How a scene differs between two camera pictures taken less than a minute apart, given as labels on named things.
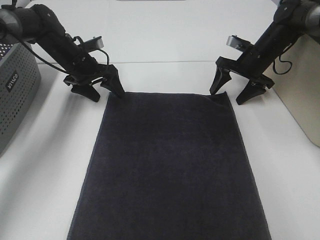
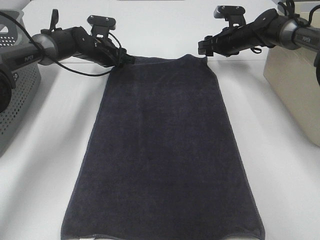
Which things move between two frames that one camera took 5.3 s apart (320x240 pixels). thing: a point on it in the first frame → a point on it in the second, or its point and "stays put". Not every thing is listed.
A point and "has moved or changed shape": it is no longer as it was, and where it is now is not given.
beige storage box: [295, 72] stays put
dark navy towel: [170, 166] has moved or changed shape
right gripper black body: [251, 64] → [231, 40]
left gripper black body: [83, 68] → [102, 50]
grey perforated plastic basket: [20, 81] stays put
